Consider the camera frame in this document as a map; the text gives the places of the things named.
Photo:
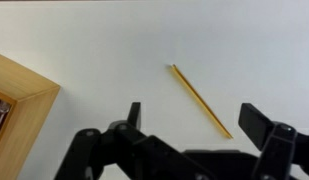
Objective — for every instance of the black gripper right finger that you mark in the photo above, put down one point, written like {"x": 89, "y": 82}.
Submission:
{"x": 277, "y": 146}

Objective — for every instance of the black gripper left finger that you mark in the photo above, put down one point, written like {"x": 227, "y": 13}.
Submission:
{"x": 94, "y": 150}

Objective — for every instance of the thin wooden stir stick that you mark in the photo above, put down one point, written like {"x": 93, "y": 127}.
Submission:
{"x": 200, "y": 100}

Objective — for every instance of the wooden compartment organizer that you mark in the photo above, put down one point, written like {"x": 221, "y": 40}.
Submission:
{"x": 25, "y": 110}

